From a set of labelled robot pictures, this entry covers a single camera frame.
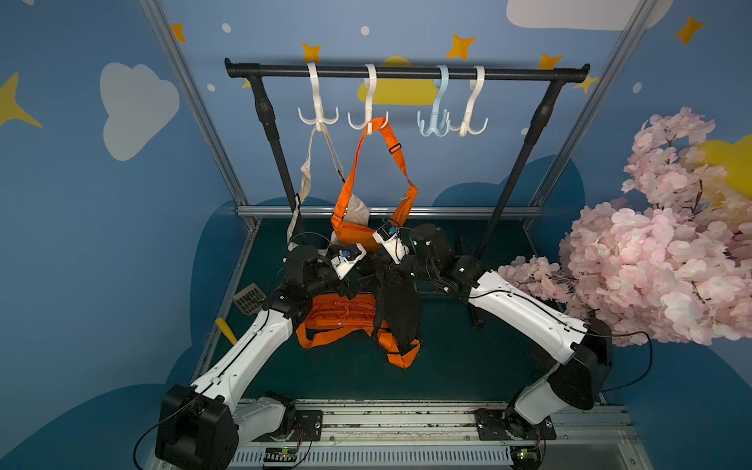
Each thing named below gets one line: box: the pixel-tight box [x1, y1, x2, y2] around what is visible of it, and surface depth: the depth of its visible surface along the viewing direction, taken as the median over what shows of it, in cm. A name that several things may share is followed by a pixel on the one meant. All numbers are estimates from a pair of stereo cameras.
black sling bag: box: [374, 259, 421, 353], surface depth 86 cm
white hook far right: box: [446, 64, 489, 138], surface depth 53 cm
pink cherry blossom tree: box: [497, 106, 752, 347], surface depth 52 cm
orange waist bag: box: [295, 292, 422, 370], surface depth 88 cm
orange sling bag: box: [330, 117, 419, 248], surface depth 73 cm
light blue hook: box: [417, 64, 451, 138], surface depth 60 cm
